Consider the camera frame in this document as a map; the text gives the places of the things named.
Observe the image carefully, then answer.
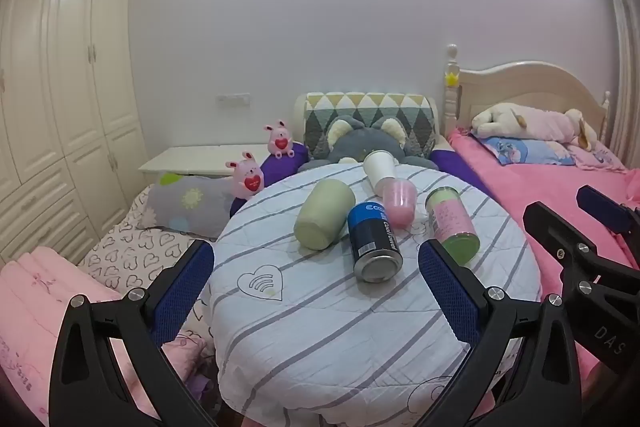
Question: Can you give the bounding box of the pale curtain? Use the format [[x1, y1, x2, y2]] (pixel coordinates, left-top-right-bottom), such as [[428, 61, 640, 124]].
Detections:
[[600, 0, 640, 168]]

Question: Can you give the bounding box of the cream wooden bed headboard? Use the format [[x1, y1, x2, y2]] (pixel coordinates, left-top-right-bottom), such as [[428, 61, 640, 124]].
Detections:
[[444, 43, 612, 148]]

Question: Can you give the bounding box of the pale green cup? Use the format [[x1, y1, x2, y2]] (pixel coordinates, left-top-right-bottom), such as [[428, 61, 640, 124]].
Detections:
[[294, 179, 356, 251]]

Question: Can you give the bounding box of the round table, striped cloth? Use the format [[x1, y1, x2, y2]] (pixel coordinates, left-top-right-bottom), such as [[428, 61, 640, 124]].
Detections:
[[202, 162, 544, 427]]

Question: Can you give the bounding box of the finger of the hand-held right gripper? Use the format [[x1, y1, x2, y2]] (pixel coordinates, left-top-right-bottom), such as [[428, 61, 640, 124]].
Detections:
[[576, 185, 640, 239], [522, 202, 640, 297]]

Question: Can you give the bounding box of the blue drink can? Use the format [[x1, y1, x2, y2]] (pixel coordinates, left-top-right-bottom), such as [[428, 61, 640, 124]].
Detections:
[[347, 201, 404, 284]]

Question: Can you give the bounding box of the white bedside table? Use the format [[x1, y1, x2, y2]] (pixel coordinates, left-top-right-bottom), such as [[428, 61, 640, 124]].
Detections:
[[138, 143, 274, 180]]

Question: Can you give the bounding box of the pink bed sheet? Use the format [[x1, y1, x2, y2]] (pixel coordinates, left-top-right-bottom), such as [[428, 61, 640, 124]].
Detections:
[[446, 129, 640, 389]]

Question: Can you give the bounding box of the triangle patterned headboard cover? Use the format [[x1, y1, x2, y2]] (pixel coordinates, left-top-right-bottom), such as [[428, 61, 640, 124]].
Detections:
[[303, 92, 439, 160]]

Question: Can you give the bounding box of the blue printed pillow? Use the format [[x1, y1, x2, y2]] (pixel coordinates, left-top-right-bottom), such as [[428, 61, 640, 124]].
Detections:
[[472, 134, 576, 167]]

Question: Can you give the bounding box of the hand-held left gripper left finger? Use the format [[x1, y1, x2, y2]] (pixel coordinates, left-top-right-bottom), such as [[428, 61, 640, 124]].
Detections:
[[47, 239, 221, 427]]

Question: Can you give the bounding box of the pink printed pillow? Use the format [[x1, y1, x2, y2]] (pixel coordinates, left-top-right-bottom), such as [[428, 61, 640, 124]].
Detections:
[[567, 141, 626, 173]]

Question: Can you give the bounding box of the pink bunny plush toy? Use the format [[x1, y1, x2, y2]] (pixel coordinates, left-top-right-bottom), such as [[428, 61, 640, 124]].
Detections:
[[225, 151, 265, 200], [264, 120, 296, 158]]

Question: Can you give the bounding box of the grey plush toy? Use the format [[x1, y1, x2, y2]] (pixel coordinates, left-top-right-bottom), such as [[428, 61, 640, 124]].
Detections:
[[298, 116, 437, 173]]

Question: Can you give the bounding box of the white paper cup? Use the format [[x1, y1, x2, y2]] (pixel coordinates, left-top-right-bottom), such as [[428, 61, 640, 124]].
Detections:
[[363, 150, 401, 198]]

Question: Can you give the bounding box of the heart print bed sheet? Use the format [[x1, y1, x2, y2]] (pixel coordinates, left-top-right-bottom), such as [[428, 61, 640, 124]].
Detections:
[[77, 184, 222, 304]]

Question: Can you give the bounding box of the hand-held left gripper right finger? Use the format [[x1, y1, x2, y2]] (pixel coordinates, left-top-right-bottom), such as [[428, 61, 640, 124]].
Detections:
[[415, 238, 584, 427]]

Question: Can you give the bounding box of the purple bed sheet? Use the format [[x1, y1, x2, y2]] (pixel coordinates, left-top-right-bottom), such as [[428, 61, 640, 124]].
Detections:
[[229, 142, 497, 218]]

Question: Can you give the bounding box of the white and pink plush toy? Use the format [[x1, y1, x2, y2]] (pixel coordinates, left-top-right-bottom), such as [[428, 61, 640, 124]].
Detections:
[[471, 103, 599, 152]]

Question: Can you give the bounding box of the translucent pink cup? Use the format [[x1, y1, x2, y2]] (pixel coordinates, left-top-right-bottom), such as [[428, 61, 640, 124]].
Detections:
[[382, 178, 418, 230]]

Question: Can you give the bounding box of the folded pink blanket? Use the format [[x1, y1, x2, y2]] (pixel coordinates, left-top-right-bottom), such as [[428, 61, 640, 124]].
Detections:
[[0, 247, 167, 414]]

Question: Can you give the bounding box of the grey flower print pillow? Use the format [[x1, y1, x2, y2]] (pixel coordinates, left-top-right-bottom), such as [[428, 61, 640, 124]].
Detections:
[[137, 172, 241, 241]]

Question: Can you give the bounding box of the pink and green cup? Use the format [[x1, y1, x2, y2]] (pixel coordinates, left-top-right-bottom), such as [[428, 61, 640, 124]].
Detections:
[[425, 187, 480, 266]]

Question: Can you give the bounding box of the cream wardrobe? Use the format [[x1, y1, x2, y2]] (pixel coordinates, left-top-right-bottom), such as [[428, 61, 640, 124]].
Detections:
[[0, 0, 151, 269]]

